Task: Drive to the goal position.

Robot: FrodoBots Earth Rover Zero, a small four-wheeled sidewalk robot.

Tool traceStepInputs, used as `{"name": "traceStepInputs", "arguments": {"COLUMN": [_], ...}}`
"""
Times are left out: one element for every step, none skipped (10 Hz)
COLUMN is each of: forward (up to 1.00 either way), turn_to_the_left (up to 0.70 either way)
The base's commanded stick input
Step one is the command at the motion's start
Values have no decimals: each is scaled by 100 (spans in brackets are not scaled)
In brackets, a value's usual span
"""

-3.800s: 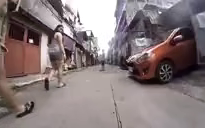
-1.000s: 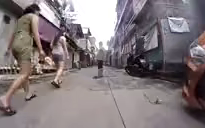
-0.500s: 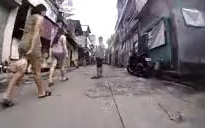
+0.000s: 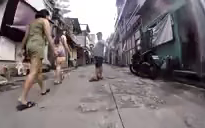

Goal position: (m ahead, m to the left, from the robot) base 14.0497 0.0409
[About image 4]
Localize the person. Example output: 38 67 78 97
88 31 106 83
51 30 72 86
15 8 59 112

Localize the row of tall buildings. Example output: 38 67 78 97
104 0 148 67

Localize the cracked concrete lane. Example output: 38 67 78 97
0 63 205 128

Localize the black motorcycle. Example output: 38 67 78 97
128 49 164 80

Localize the grey green building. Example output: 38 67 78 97
136 0 205 88

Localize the row of low houses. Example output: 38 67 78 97
0 0 92 95

